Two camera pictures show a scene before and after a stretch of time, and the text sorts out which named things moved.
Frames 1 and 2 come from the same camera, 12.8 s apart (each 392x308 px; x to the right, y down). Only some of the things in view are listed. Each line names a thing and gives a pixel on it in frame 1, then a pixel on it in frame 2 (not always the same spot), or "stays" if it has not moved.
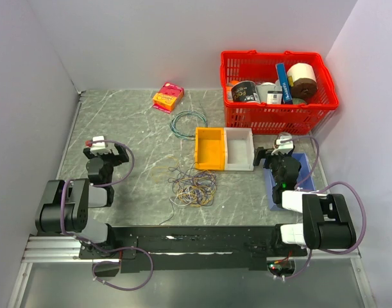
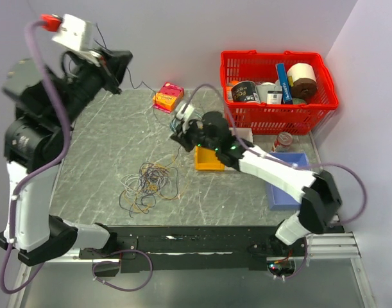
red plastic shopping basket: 275,119 stays
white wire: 177,204 -> 133,185
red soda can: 285,133 stays
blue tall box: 286,90 stays
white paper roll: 303,77 stays
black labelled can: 244,91 stays
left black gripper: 118,159 -> 113,70
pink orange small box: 168,97 stays
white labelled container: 267,94 stays
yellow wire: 159,173 -> 140,198
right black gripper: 260,153 -> 183,138
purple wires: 192,187 -> 142,188
